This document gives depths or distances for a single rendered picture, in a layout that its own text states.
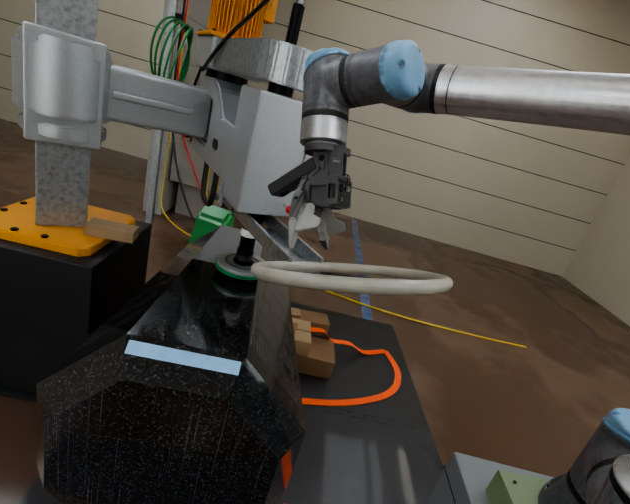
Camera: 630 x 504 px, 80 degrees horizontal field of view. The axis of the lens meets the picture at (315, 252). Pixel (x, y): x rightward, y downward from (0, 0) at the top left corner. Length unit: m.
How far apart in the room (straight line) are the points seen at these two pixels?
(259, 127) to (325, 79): 0.61
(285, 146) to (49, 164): 1.02
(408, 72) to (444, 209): 6.04
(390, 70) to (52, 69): 1.37
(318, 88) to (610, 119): 0.47
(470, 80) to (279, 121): 0.73
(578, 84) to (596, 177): 6.80
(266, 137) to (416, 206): 5.38
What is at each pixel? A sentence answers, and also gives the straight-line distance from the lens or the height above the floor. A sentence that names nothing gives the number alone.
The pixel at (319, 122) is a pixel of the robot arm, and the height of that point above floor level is 1.53.
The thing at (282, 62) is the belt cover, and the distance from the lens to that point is 1.31.
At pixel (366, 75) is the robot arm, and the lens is 0.69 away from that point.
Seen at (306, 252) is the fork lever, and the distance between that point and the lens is 1.22.
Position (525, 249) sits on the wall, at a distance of 7.38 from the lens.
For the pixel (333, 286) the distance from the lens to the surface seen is 0.70.
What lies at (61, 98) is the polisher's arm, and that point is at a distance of 1.79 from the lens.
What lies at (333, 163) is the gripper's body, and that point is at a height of 1.47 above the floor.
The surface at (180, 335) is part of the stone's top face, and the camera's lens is 1.20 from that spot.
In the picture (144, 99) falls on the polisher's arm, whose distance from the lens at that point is 1.88.
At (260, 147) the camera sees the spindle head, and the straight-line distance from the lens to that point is 1.33.
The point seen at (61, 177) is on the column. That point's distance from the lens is 1.94.
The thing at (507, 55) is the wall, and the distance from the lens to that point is 6.75.
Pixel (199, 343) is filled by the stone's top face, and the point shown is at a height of 0.84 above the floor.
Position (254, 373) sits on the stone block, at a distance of 1.18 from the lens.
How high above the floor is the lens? 1.56
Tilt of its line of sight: 21 degrees down
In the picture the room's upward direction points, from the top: 16 degrees clockwise
